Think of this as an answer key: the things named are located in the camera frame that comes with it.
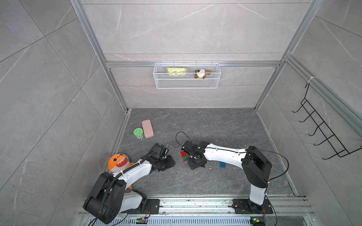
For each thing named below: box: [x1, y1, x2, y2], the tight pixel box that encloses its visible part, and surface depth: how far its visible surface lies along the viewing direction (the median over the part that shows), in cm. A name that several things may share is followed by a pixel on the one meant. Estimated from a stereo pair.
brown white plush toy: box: [194, 68, 212, 80], surface depth 89 cm
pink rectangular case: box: [141, 119, 155, 139], surface depth 106 cm
